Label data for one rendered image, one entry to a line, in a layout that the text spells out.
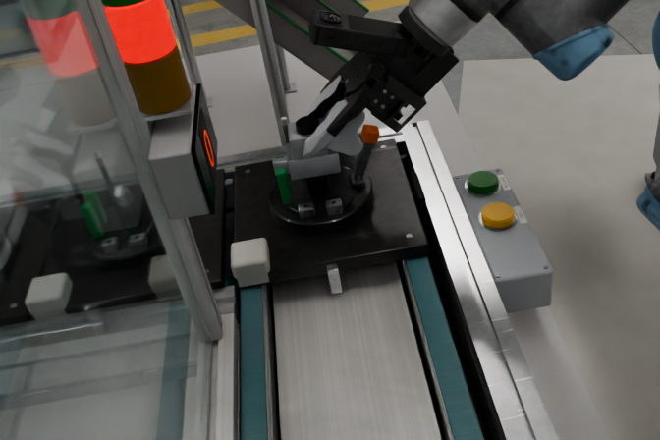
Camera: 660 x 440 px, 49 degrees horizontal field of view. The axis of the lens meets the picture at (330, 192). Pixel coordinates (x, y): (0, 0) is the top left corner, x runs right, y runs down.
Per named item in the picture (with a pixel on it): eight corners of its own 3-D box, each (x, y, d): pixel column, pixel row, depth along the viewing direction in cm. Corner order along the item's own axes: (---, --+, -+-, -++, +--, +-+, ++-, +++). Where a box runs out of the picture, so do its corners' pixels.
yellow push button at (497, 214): (509, 210, 94) (509, 198, 93) (518, 231, 91) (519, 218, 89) (477, 216, 94) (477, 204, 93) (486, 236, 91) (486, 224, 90)
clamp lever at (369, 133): (363, 173, 97) (378, 125, 93) (365, 182, 96) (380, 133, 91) (337, 170, 96) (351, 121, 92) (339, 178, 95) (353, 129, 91)
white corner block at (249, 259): (272, 258, 93) (265, 235, 91) (273, 284, 90) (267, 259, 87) (236, 265, 93) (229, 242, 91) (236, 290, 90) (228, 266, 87)
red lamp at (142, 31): (178, 31, 64) (162, -22, 61) (174, 57, 60) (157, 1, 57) (122, 42, 64) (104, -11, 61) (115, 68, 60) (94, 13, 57)
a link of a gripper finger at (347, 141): (338, 186, 90) (385, 128, 88) (301, 162, 87) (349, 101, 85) (332, 175, 93) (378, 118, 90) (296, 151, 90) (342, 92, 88)
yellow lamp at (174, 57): (192, 82, 67) (178, 33, 64) (190, 109, 63) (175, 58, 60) (139, 91, 67) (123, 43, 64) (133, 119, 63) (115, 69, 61)
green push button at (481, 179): (493, 179, 99) (493, 167, 98) (502, 196, 96) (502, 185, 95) (465, 184, 99) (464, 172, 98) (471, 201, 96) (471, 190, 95)
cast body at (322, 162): (337, 153, 96) (330, 108, 92) (341, 173, 93) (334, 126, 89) (274, 164, 96) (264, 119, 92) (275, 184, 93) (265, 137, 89)
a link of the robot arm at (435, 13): (439, -9, 78) (423, -34, 85) (410, 24, 80) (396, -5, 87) (485, 32, 82) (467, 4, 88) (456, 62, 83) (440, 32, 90)
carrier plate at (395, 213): (396, 148, 109) (394, 137, 108) (429, 255, 90) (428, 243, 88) (237, 177, 109) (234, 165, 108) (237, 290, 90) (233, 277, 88)
